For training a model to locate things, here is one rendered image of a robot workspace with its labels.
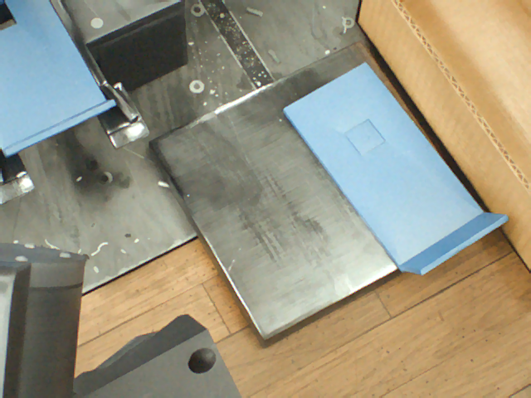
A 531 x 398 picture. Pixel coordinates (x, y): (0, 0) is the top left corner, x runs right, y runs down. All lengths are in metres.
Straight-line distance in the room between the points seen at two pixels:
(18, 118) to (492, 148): 0.30
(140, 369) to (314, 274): 0.36
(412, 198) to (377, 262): 0.05
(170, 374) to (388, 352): 0.37
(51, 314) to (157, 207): 0.45
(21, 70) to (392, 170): 0.25
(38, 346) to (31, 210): 0.46
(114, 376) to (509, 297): 0.42
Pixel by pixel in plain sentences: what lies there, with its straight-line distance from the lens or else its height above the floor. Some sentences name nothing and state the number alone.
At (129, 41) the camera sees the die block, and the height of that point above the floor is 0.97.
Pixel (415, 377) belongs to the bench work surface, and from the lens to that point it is 0.73.
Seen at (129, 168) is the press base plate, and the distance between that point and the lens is 0.77.
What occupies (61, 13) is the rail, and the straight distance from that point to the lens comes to 0.73.
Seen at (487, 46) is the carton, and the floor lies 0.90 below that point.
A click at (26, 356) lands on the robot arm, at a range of 0.31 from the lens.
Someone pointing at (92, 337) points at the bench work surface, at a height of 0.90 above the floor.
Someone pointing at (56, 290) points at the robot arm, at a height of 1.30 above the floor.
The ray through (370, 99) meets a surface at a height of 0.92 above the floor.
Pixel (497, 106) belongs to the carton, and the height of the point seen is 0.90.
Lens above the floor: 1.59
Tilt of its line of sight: 66 degrees down
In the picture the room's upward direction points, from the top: 6 degrees clockwise
